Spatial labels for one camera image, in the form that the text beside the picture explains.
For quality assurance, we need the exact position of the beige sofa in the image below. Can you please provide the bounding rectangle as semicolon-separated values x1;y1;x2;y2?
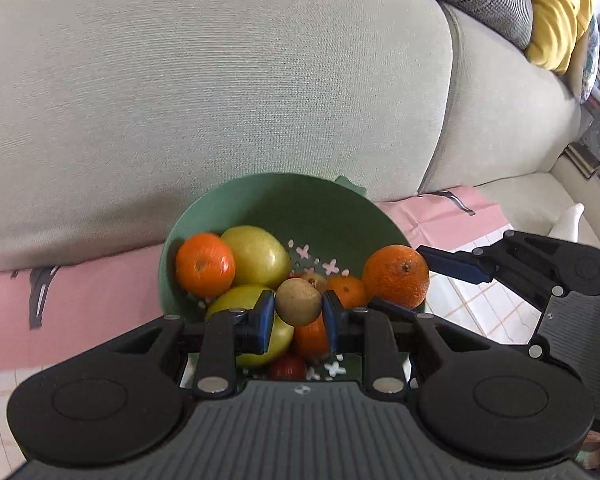
0;0;600;281

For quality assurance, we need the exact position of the floral cushion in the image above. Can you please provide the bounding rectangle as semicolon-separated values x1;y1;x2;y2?
567;12;600;106

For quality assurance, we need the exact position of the dark flat box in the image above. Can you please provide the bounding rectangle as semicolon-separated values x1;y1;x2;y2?
562;142;600;180

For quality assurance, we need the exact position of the red cherry tomato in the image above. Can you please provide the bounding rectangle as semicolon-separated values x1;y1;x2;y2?
269;354;308;381

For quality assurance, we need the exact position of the green plastic bowl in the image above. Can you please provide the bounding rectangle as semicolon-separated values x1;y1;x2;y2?
159;172;431;381

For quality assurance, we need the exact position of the orange mandarin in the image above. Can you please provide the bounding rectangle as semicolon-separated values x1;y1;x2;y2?
362;244;430;310
292;274;370;357
175;233;236;297

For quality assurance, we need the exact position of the pink checked printed tablecloth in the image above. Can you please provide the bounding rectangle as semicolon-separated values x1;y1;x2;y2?
0;185;543;466

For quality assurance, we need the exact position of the yellow cushion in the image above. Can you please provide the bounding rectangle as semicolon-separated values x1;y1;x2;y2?
522;0;595;75

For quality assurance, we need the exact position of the white object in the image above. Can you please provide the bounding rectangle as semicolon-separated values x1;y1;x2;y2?
547;203;587;243

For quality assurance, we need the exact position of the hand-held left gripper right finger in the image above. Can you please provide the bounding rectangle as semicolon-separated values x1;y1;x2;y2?
321;290;521;401

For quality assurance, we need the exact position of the small brown fruit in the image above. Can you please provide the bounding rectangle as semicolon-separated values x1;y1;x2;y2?
275;278;323;327
297;271;329;295

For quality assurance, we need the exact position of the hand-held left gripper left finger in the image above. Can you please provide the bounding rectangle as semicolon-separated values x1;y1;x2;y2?
92;289;277;400

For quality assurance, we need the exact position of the green apple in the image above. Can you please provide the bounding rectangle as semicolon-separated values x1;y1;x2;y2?
221;226;292;288
205;284;296;368

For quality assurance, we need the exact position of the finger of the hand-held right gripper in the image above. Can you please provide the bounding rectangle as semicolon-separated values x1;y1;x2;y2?
416;231;571;298
369;297;418;323

